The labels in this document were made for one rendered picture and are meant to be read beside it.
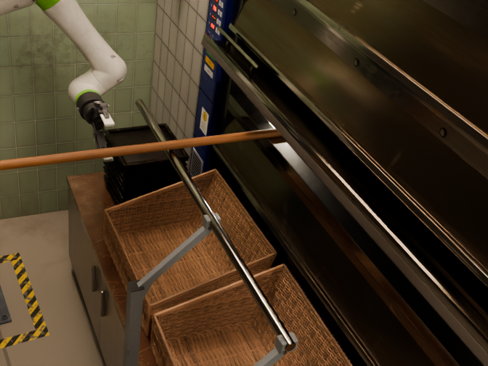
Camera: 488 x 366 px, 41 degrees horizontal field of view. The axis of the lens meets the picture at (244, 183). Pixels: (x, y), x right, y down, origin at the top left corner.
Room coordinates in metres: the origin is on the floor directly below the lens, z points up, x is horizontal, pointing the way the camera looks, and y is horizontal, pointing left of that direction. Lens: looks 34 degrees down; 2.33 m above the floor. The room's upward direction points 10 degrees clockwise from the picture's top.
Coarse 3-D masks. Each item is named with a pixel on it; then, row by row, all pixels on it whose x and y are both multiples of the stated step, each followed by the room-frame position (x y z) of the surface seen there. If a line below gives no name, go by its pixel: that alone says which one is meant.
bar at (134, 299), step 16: (144, 112) 2.03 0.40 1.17; (176, 160) 1.75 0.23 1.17; (192, 192) 1.60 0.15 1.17; (208, 208) 1.52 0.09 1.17; (208, 224) 1.47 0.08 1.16; (192, 240) 1.46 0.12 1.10; (224, 240) 1.39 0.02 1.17; (176, 256) 1.43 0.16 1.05; (240, 256) 1.34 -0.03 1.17; (160, 272) 1.41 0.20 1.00; (240, 272) 1.28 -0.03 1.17; (128, 288) 1.38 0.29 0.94; (144, 288) 1.38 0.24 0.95; (256, 288) 1.22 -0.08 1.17; (128, 304) 1.37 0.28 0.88; (128, 320) 1.36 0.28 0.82; (272, 320) 1.13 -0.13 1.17; (128, 336) 1.36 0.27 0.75; (288, 336) 1.08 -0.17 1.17; (128, 352) 1.36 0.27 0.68; (272, 352) 1.07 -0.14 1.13
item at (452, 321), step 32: (224, 64) 2.02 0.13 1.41; (288, 96) 1.91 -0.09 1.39; (320, 128) 1.73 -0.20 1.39; (352, 160) 1.58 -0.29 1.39; (384, 192) 1.44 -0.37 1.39; (416, 224) 1.32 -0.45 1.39; (416, 256) 1.17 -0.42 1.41; (448, 256) 1.22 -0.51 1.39; (448, 288) 1.08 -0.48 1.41; (480, 288) 1.12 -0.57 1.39; (448, 320) 0.99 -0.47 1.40; (480, 320) 1.00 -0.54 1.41; (480, 352) 0.91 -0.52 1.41
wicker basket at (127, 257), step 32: (160, 192) 2.09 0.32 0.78; (224, 192) 2.11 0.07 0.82; (128, 224) 2.03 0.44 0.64; (160, 224) 2.10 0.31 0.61; (192, 224) 2.16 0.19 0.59; (128, 256) 1.74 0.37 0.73; (160, 256) 1.93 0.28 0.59; (192, 256) 1.96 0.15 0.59; (224, 256) 1.94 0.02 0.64; (256, 256) 1.82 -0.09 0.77; (160, 288) 1.75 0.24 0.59; (192, 288) 1.60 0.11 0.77
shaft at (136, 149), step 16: (144, 144) 1.76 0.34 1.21; (160, 144) 1.78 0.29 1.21; (176, 144) 1.81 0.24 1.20; (192, 144) 1.83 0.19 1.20; (208, 144) 1.86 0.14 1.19; (0, 160) 1.54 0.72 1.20; (16, 160) 1.55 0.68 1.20; (32, 160) 1.57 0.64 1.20; (48, 160) 1.59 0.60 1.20; (64, 160) 1.62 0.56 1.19
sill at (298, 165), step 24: (240, 96) 2.27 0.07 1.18; (264, 120) 2.11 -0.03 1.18; (264, 144) 1.99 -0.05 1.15; (288, 168) 1.84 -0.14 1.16; (312, 192) 1.70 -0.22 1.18; (336, 216) 1.59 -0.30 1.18; (360, 240) 1.49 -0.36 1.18; (384, 264) 1.40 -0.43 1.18; (384, 288) 1.34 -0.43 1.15; (408, 288) 1.32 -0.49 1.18; (408, 312) 1.25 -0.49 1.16; (432, 312) 1.25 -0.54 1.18; (432, 336) 1.17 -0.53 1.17; (456, 336) 1.17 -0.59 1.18; (456, 360) 1.09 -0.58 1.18
